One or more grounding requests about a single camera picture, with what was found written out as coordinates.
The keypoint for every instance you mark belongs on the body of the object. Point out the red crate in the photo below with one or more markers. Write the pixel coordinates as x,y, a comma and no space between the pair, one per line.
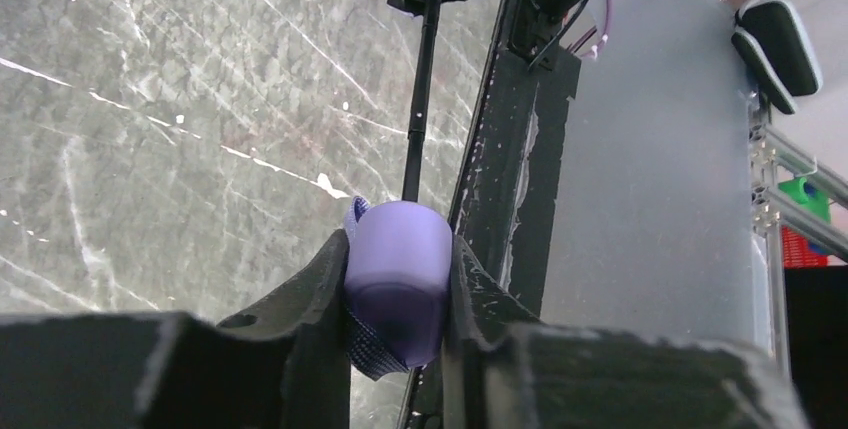
797,252

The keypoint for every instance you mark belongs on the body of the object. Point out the green plastic object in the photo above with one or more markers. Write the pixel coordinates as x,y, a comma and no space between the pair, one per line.
805,194

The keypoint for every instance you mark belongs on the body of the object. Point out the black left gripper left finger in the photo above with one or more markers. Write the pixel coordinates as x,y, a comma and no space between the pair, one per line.
278,363

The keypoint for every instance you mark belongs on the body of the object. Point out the purple folding umbrella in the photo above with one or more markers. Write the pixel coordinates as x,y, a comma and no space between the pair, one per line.
397,278

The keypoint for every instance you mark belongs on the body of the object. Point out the aluminium frame rail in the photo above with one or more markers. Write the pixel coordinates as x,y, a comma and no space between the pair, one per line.
776,158

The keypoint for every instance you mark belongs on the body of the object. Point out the mint green umbrella case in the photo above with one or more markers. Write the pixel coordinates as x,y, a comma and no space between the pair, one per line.
772,41

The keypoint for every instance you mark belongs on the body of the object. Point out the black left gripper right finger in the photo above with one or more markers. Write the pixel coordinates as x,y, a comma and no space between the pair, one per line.
503,368

